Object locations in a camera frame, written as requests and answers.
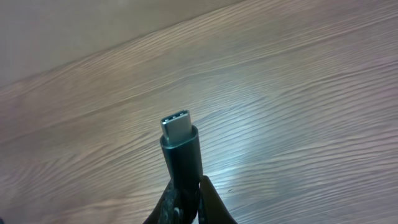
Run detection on black USB-C cable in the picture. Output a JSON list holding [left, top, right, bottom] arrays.
[[159, 110, 204, 224]]

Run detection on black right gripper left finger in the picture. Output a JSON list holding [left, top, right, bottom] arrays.
[[144, 180, 180, 224]]

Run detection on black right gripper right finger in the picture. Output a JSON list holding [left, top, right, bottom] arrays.
[[198, 175, 237, 224]]

